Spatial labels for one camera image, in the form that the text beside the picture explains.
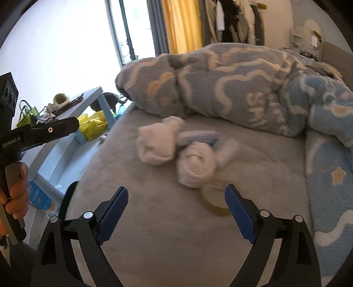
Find brown tape roll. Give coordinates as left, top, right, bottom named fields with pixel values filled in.
left=200, top=180, right=231, bottom=216

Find white sock with blue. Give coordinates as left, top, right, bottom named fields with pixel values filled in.
left=176, top=130, right=240, bottom=188

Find dark teal trash bin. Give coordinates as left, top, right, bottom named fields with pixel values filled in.
left=58, top=181, right=79, bottom=221

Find person's left hand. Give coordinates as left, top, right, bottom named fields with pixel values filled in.
left=1, top=163, right=29, bottom=219

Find green tote bag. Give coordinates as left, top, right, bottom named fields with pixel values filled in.
left=16, top=100, right=39, bottom=127

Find light blue desk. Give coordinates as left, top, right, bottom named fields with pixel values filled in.
left=23, top=87, right=116, bottom=202

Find blue cardboard box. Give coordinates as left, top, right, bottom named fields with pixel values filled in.
left=27, top=181, right=55, bottom=212

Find teal plush toy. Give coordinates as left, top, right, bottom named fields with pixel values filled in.
left=115, top=101, right=131, bottom=120

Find grey bed mattress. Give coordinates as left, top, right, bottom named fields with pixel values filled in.
left=67, top=105, right=310, bottom=286

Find grey curtain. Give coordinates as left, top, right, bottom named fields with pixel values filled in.
left=146, top=0, right=169, bottom=56

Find blue white fleece blanket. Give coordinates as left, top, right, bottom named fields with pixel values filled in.
left=115, top=43, right=352, bottom=280

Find yellow curtain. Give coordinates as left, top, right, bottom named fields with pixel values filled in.
left=161, top=0, right=203, bottom=54

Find grey headboard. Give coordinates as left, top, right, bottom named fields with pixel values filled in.
left=319, top=42, right=353, bottom=90

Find hanging clothes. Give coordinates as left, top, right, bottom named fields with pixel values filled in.
left=199, top=1, right=267, bottom=46

